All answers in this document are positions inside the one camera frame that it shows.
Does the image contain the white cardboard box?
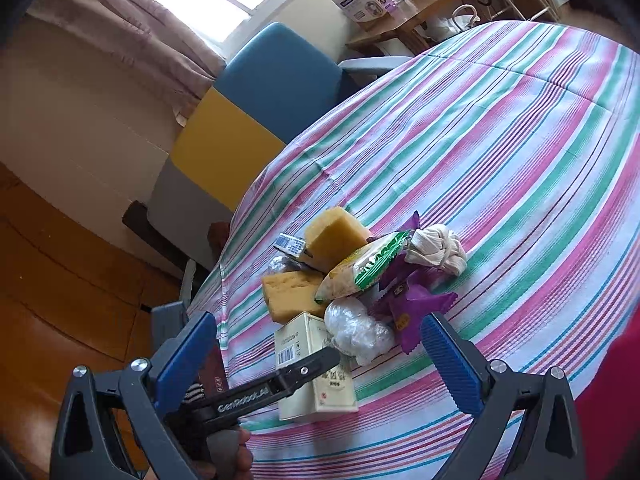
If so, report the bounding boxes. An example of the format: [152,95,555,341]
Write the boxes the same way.
[330,0,376,23]

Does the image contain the grey bed rail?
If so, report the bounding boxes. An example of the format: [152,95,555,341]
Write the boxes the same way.
[340,56,413,78]
[150,259,198,356]

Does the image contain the blue yellow grey padded chair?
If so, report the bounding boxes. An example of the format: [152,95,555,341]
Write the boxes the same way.
[122,22,347,281]

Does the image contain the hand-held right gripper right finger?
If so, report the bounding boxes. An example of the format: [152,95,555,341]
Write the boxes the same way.
[421,312,587,480]

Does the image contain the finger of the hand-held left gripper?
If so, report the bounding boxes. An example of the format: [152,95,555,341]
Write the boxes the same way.
[197,346,342,421]

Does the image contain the person's red clothing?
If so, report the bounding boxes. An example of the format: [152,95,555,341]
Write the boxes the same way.
[575,305,640,480]

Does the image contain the striped bed sheet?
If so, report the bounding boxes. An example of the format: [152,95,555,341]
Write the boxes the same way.
[185,20,640,480]

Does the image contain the green snack packet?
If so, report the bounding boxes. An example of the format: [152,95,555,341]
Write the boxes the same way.
[314,230,412,306]

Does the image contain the clear plastic bag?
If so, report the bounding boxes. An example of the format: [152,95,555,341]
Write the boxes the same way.
[324,296,396,366]

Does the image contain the cream paper box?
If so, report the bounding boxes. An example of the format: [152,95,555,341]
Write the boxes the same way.
[274,311,360,423]

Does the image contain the blue tissue pack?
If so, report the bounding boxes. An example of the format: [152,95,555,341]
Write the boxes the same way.
[272,233,307,259]

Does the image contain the maroon box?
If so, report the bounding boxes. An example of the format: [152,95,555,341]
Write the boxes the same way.
[187,340,231,411]

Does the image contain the grey plastic wrapper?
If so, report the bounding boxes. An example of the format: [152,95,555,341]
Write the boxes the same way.
[267,255,311,276]

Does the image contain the wooden desk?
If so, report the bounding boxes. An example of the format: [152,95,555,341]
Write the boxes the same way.
[345,0,476,56]

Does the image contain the purple snack packet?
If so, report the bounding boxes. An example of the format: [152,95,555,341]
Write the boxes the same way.
[372,290,458,353]
[377,210,441,306]

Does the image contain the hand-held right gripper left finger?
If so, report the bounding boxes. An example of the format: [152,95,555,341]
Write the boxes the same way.
[50,311,221,480]

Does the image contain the white rolled socks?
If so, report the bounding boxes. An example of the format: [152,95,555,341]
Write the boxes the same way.
[404,224,468,277]

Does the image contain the person's left hand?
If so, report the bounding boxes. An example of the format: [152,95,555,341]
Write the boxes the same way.
[192,427,254,480]

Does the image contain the yellow wedge sponge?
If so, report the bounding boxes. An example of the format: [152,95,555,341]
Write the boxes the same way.
[305,206,372,273]

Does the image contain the white kettle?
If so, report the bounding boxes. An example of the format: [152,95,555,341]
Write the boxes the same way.
[425,5,481,36]

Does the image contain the beige curtain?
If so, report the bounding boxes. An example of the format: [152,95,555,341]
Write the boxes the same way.
[25,0,226,121]

